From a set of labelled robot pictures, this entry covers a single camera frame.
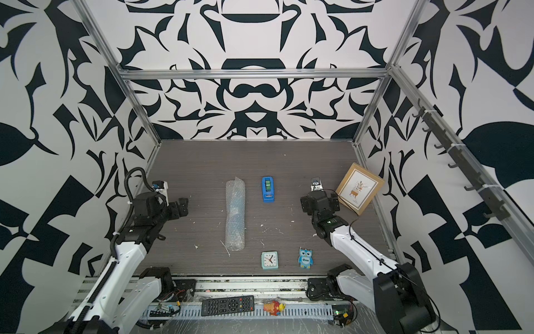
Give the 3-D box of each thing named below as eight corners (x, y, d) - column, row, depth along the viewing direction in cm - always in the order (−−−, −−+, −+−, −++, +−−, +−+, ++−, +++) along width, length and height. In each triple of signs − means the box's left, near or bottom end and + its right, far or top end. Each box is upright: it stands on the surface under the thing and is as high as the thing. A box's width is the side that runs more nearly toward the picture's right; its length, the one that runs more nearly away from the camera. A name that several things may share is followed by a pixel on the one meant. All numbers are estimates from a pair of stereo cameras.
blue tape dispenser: (262, 202, 98) (262, 197, 94) (262, 181, 105) (262, 176, 102) (273, 202, 98) (274, 197, 94) (273, 181, 105) (273, 176, 102)
